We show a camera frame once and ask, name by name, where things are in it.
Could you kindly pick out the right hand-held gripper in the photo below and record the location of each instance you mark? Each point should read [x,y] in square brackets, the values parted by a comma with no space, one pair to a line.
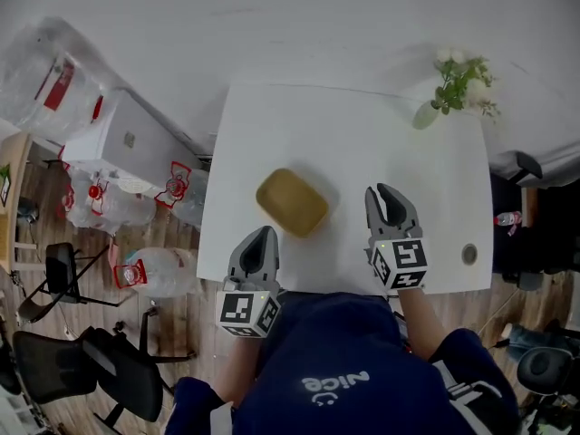
[405,263]

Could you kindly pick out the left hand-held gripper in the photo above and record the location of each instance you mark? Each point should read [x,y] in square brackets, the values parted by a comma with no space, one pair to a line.
[235,311]

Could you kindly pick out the person's right forearm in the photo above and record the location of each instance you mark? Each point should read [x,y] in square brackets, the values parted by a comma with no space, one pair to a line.
[419,324]

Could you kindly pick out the person's left forearm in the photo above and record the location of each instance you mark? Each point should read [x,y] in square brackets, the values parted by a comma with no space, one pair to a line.
[238,370]

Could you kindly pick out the pale green vase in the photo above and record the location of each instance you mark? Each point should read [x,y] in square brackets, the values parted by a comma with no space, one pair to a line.
[425,116]

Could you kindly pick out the red label water bottle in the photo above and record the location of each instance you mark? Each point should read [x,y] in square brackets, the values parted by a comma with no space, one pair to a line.
[507,218]

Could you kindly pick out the person's navy shirt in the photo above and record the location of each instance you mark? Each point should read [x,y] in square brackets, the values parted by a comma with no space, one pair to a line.
[335,356]

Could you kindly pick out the teal cloth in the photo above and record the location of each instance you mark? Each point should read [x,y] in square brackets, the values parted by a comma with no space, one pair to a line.
[130,257]

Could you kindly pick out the brown cardboard box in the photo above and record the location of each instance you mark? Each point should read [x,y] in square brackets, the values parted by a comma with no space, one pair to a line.
[529,206]

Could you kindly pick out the pink flat object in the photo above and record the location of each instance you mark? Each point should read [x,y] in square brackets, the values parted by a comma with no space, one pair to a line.
[113,256]

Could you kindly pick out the white flower bouquet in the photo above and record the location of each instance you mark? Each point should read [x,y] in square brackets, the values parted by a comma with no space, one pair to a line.
[462,82]

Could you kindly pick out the black mesh office chair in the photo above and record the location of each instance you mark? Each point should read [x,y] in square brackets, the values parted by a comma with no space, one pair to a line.
[131,379]

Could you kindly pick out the black ergonomic office chair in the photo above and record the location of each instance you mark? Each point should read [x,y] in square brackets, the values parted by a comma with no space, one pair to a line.
[557,243]

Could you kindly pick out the black folding chair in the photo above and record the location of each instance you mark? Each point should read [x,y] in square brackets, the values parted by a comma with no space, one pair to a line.
[61,267]

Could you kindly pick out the black round stool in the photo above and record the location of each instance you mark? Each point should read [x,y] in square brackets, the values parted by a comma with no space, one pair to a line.
[544,370]

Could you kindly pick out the woven wooden tray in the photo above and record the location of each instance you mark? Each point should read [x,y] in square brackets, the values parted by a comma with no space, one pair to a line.
[3,238]

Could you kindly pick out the light wooden desk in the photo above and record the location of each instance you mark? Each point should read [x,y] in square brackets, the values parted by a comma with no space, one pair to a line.
[18,152]

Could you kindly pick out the small black picture frame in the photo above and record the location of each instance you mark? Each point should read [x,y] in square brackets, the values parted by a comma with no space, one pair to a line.
[3,188]

